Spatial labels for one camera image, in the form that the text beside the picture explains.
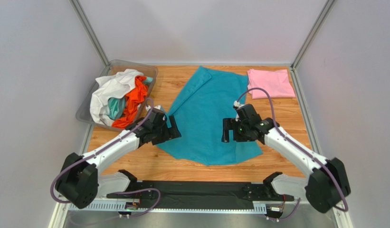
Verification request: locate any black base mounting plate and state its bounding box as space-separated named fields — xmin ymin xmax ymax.
xmin=107 ymin=180 xmax=294 ymax=209

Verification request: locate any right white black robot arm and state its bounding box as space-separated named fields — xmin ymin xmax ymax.
xmin=221 ymin=102 xmax=351 ymax=213

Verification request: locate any white t shirt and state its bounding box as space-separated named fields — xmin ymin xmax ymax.
xmin=89 ymin=69 xmax=143 ymax=126

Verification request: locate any aluminium front rail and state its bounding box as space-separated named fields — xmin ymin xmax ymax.
xmin=57 ymin=182 xmax=345 ymax=213

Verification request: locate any folded pink t shirt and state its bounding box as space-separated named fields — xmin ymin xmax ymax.
xmin=247 ymin=69 xmax=295 ymax=98

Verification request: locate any light teal t shirt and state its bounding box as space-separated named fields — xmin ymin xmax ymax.
xmin=108 ymin=97 xmax=126 ymax=120

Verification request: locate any left aluminium frame post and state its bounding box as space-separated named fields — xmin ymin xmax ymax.
xmin=69 ymin=0 xmax=109 ymax=66

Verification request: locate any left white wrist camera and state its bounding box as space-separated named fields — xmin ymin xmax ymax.
xmin=145 ymin=105 xmax=166 ymax=113

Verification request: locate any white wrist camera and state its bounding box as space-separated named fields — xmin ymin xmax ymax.
xmin=233 ymin=100 xmax=241 ymax=109
xmin=145 ymin=105 xmax=166 ymax=113

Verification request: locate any orange t shirt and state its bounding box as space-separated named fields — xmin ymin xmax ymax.
xmin=112 ymin=76 xmax=149 ymax=129

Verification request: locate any right aluminium frame post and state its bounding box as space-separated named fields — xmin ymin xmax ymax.
xmin=291 ymin=0 xmax=337 ymax=71

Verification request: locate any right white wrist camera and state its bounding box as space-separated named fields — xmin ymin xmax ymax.
xmin=233 ymin=100 xmax=241 ymax=109

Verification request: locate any aluminium frame post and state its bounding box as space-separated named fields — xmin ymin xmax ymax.
xmin=291 ymin=0 xmax=337 ymax=71
xmin=69 ymin=0 xmax=109 ymax=66

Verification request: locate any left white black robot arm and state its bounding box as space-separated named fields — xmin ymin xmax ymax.
xmin=50 ymin=108 xmax=181 ymax=209

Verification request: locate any clear plastic bin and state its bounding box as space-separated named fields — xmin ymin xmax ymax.
xmin=76 ymin=59 xmax=158 ymax=132

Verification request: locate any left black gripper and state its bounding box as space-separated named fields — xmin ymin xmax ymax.
xmin=152 ymin=114 xmax=181 ymax=144

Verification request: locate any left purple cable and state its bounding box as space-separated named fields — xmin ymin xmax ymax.
xmin=50 ymin=97 xmax=162 ymax=225

